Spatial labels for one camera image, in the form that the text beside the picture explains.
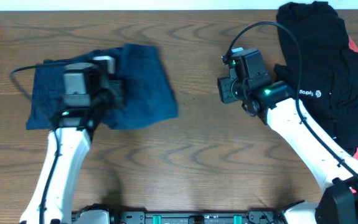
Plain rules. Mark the black printed t-shirt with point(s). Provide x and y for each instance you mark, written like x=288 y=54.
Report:
x=323 y=69

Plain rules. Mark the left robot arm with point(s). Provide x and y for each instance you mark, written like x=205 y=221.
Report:
x=90 y=91

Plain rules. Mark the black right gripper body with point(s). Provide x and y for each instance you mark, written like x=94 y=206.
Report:
x=230 y=91

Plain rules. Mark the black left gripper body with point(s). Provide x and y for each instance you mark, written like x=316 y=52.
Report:
x=114 y=98

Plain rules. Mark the folded dark blue shorts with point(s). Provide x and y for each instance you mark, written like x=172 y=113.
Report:
x=48 y=88

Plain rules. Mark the dark blue shorts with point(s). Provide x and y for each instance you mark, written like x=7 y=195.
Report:
x=149 y=97
x=48 y=88

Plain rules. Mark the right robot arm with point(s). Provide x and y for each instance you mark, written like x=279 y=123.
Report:
x=335 y=171

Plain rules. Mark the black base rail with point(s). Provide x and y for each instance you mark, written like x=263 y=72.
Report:
x=99 y=213

